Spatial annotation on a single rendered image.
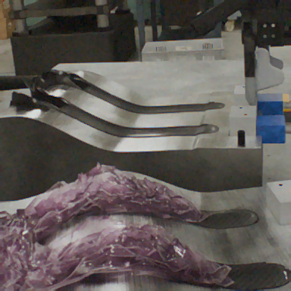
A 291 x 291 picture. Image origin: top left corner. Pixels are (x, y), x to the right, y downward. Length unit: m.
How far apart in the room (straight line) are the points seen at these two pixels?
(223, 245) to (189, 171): 0.19
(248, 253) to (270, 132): 0.24
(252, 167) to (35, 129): 0.30
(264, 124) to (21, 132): 0.34
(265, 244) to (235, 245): 0.03
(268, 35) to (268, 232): 0.34
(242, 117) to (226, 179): 0.09
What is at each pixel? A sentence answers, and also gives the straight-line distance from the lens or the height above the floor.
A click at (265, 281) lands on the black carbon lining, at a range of 0.53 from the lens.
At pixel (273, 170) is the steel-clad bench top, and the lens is 0.86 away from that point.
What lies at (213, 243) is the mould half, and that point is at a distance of 0.56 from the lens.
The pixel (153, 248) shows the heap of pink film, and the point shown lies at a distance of 0.47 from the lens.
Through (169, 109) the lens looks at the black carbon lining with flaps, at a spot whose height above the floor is 0.88.
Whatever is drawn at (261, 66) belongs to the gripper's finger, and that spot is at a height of 0.96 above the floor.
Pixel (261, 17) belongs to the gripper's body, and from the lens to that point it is 0.81.
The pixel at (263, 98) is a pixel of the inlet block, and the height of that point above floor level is 0.90.
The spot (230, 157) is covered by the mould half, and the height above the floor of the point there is 0.88.
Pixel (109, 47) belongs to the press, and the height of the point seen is 0.27.
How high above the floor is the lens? 1.16
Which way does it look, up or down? 18 degrees down
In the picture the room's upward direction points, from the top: 4 degrees counter-clockwise
